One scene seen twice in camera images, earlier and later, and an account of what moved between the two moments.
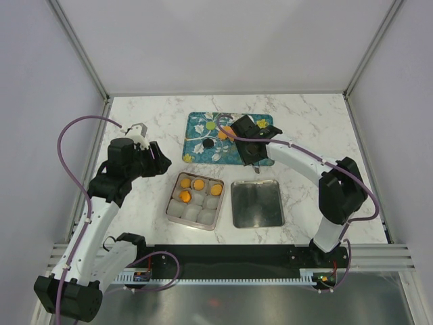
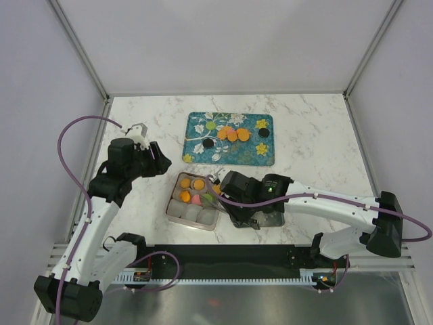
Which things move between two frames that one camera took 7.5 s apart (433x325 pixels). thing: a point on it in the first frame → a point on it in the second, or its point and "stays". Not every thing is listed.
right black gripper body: (247, 158) → (239, 213)
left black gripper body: (151, 167) stays
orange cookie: (199, 184) stays
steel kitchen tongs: (256, 168) → (214, 204)
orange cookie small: (185, 183) stays
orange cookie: (185, 196) stays
